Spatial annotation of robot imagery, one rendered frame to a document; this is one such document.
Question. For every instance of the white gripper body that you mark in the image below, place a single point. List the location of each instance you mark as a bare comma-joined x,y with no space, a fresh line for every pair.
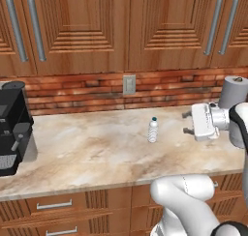
203,122

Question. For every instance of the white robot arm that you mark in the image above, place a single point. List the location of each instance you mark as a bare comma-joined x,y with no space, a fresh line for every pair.
184,198

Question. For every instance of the clear plastic water bottle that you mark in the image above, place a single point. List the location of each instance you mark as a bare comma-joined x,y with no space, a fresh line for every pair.
153,132

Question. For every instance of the grey paper towel roll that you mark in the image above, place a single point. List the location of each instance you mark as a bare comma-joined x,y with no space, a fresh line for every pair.
232,93

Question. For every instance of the black coffee machine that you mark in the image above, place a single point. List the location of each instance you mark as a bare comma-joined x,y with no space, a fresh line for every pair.
13,123

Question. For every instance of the grey wall outlet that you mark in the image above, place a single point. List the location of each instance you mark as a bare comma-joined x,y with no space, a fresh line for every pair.
129,84

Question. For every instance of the wooden wall cupboard door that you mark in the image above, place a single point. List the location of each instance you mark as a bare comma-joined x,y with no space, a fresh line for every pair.
84,27
240,36
174,23
9,65

